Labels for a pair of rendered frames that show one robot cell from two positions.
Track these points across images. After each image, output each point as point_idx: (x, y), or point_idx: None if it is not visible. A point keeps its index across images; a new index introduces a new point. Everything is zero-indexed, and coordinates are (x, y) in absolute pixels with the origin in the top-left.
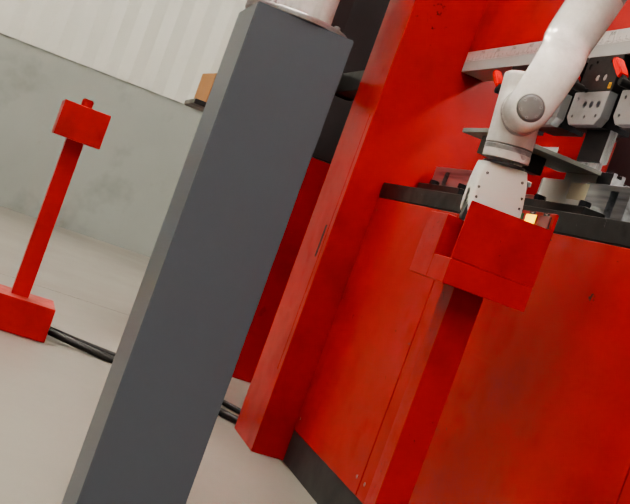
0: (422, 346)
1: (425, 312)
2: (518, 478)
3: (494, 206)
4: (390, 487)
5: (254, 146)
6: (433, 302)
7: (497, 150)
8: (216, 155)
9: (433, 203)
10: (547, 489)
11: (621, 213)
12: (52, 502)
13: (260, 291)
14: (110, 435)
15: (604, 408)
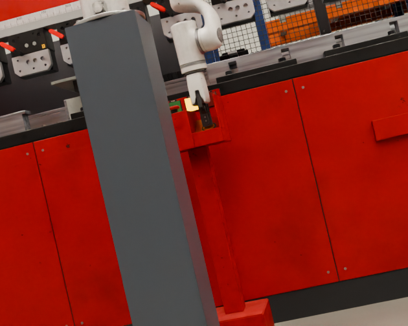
0: (198, 186)
1: (52, 207)
2: (239, 224)
3: (207, 94)
4: (232, 260)
5: (162, 105)
6: (56, 198)
7: (201, 65)
8: (160, 118)
9: None
10: (266, 213)
11: None
12: None
13: (188, 191)
14: (207, 323)
15: (276, 162)
